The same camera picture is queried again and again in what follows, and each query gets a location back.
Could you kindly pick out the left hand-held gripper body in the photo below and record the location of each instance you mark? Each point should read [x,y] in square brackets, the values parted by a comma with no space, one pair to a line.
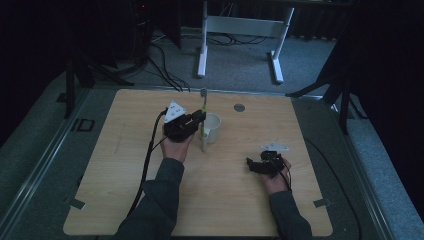
[178,128]

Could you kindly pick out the person's left hand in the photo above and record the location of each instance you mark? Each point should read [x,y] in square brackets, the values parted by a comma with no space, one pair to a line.
[176,150]

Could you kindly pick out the person's right hand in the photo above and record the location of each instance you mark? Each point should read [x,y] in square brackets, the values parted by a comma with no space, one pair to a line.
[276,185]

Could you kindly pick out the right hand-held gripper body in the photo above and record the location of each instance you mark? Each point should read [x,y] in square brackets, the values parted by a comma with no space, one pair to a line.
[272,163]

